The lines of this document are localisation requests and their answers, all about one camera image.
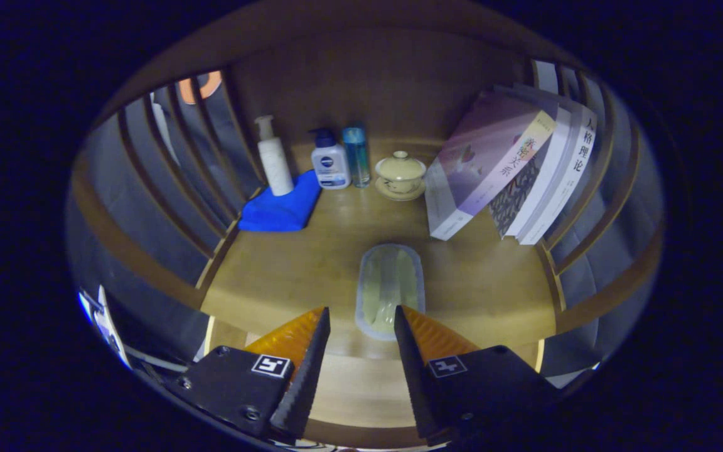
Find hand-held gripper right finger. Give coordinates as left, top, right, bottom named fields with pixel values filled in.
left=393, top=305, right=560, bottom=446

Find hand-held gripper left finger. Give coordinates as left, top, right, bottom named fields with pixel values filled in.
left=175, top=306, right=332, bottom=440

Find pale green handled brush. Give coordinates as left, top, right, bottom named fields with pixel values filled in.
left=355, top=244, right=426, bottom=342

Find wooden countertop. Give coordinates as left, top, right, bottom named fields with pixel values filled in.
left=201, top=135, right=557, bottom=362

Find wooden cabinet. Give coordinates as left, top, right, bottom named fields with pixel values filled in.
left=67, top=3, right=667, bottom=390

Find blue cloth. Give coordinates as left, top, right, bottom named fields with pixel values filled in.
left=238, top=169, right=323, bottom=233

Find lidded ceramic tea cup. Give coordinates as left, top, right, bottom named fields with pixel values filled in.
left=374, top=151, right=428, bottom=202

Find patterned dark book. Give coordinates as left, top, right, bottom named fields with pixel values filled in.
left=489, top=157, right=541, bottom=239

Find white lotion bottle blue cap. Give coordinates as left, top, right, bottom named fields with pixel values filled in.
left=309, top=127, right=351, bottom=190

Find white pump bottle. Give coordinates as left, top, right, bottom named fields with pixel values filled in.
left=254, top=115, right=295, bottom=197

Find teal bottle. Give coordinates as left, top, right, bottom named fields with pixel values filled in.
left=342, top=124, right=372, bottom=188

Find purple book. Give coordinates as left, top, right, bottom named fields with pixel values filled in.
left=424, top=91, right=557, bottom=241

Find white book black characters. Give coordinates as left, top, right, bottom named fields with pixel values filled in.
left=517, top=104, right=597, bottom=245

